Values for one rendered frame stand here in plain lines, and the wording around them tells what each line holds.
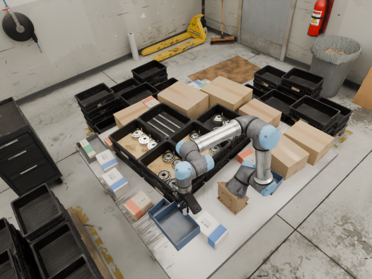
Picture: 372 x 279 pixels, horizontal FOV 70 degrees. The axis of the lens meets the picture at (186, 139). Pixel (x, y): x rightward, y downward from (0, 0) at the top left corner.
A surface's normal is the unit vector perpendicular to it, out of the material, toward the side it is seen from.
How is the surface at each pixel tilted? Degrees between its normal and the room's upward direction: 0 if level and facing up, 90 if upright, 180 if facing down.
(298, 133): 0
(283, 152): 0
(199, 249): 0
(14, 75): 90
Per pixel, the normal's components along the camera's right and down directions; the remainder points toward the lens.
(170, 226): -0.09, -0.70
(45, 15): 0.63, 0.51
